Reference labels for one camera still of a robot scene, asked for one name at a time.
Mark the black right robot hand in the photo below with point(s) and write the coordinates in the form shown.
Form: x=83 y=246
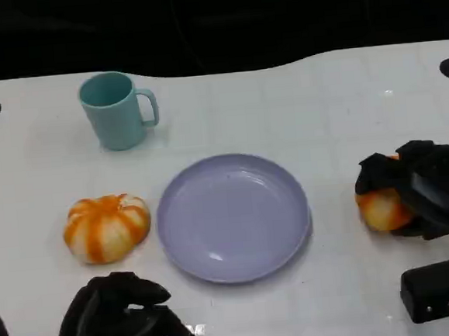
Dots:
x=440 y=186

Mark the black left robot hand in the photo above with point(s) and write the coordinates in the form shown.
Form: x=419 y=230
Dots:
x=96 y=322

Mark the pale green mug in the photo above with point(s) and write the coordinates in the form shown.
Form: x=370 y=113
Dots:
x=116 y=122

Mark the lilac plate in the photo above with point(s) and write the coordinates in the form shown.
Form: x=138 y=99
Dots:
x=232 y=222

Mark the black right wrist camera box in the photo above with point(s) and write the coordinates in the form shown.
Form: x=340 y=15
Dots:
x=436 y=287

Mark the orange and white bread roll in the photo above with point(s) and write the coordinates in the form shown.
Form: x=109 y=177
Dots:
x=383 y=210
x=105 y=232

